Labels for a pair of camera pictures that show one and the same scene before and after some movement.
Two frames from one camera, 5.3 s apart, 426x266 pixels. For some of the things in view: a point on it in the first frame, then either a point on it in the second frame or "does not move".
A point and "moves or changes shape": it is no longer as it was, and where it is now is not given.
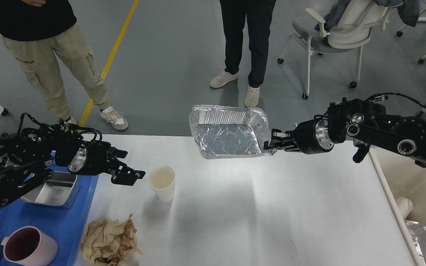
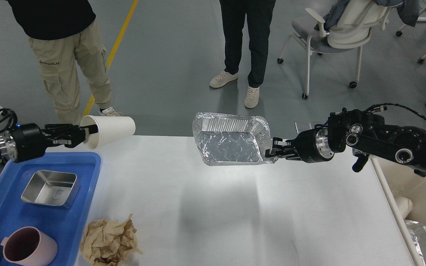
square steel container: x=60 y=190 does not move
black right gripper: x=311 y=136 to x=312 y=145
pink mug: x=29 y=245 does not move
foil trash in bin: x=424 y=241 does not move
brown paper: x=107 y=242 does not move
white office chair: x=352 y=30 does not move
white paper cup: x=162 y=177 to x=110 y=129
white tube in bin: x=405 y=205 does not move
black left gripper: x=93 y=160 to x=30 y=143
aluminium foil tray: x=228 y=132 moves or changes shape
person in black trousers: x=259 y=14 does not move
